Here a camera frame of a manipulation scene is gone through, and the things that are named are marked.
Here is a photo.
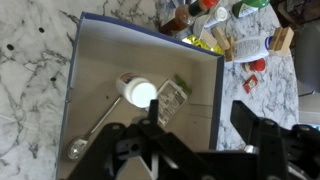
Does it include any dark grey chair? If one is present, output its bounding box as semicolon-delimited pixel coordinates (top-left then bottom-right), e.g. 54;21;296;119
294;19;320;95

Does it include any small red round item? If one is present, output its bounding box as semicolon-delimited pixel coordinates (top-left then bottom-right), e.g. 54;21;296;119
244;57;267;74

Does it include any wooden block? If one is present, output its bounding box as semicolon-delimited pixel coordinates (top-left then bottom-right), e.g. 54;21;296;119
273;26;295;57
268;26;284;52
200;29;219;49
211;25;231;51

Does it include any white bottle with blue cap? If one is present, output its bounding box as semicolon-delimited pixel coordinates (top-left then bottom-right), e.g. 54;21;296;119
232;35;275;64

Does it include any white medicine bottle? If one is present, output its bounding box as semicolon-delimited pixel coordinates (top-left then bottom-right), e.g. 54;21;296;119
115;72;158;109

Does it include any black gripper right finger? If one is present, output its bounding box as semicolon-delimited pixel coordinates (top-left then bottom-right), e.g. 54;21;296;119
230;99;284;151

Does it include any green-capped bottle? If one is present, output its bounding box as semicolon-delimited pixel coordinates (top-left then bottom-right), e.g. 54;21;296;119
231;0;271;20

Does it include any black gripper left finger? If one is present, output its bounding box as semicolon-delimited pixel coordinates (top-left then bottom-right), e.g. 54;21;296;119
138;98;168;138

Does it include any yellow printed packet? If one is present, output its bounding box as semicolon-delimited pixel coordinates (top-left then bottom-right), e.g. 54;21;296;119
181;33;225;56

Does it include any silver metal spoon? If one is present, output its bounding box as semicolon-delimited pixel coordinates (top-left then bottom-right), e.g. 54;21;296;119
67;95;125;161

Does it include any small green wrapper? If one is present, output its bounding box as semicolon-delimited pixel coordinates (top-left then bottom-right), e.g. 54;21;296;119
173;73;193;96

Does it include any small white round bottle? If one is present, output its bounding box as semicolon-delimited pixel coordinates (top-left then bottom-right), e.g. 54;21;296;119
202;6;230;30

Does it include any blue cardboard shoe box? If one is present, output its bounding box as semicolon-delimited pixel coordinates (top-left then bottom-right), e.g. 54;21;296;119
55;11;225;180

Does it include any white printed food packet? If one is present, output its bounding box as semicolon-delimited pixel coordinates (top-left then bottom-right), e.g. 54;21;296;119
144;78;189;128

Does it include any red ketchup packet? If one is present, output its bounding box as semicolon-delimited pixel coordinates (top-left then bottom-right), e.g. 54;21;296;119
242;73;260;95

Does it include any red-capped hot sauce bottle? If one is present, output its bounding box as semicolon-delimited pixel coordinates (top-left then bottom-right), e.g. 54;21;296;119
157;0;220;37

